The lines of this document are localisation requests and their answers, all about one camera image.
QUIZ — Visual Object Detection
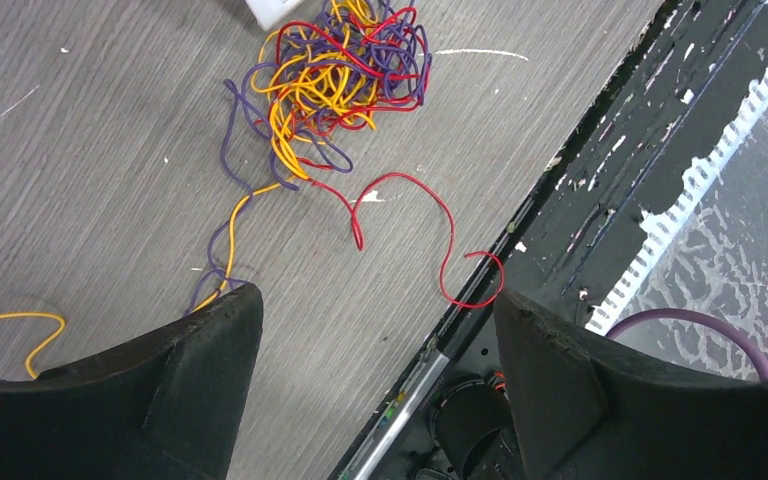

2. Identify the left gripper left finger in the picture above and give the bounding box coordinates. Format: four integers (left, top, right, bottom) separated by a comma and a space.
0, 283, 264, 479

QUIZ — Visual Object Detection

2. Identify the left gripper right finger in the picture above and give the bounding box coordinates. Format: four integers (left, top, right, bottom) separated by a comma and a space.
493, 291, 768, 479

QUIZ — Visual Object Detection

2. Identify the purple wire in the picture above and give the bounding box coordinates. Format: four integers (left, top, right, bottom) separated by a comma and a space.
186, 218, 253, 316

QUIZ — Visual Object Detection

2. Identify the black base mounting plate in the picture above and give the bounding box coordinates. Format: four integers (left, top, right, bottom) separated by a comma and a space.
333, 1, 768, 479

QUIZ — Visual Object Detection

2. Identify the white plastic bin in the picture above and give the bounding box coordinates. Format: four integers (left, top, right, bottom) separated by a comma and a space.
245, 0, 304, 31

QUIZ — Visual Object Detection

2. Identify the loose yellow wire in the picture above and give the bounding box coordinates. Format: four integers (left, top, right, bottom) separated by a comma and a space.
0, 182, 286, 380

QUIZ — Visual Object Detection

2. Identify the red wire on table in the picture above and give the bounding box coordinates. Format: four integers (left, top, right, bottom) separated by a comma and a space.
304, 172, 506, 311

